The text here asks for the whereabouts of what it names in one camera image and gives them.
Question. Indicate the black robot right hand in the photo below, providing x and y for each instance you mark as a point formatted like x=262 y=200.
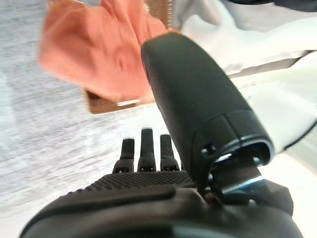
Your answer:
x=198 y=99

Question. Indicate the orange garment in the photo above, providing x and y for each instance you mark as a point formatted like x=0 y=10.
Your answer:
x=99 y=49

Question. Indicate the woven wicker basket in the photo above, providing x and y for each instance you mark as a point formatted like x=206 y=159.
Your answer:
x=104 y=106

